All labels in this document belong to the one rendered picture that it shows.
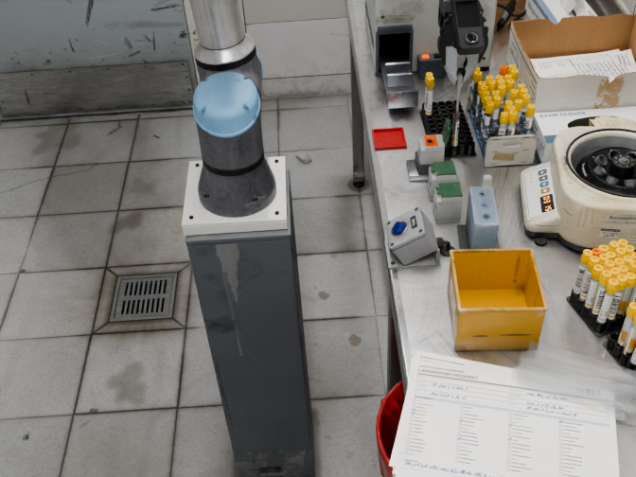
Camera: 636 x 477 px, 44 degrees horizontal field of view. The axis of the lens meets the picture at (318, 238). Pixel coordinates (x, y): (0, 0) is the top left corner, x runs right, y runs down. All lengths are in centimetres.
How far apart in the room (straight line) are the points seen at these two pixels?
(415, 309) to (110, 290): 155
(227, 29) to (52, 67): 206
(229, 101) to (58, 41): 206
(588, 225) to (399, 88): 58
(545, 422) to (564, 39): 98
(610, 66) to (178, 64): 196
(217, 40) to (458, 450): 82
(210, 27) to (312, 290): 130
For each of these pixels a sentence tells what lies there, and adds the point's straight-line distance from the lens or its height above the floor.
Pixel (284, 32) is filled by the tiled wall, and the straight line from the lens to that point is 332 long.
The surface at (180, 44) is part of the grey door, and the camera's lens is 330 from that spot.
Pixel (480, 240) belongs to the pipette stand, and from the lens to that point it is 137.
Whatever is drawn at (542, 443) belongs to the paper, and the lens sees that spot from 118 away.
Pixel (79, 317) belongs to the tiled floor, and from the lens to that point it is 265.
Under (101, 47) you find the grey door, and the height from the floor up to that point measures 32.
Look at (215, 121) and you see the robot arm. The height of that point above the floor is 110.
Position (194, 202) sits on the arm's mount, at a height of 90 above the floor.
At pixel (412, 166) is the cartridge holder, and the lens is 160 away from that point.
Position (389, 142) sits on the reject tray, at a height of 88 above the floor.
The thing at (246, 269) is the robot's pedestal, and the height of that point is 79.
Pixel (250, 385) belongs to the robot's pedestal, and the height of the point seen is 41.
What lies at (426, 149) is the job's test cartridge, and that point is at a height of 95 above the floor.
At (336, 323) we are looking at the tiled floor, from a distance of 247.
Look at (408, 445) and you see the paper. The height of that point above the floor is 89.
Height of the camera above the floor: 186
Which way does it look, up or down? 43 degrees down
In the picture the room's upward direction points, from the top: 4 degrees counter-clockwise
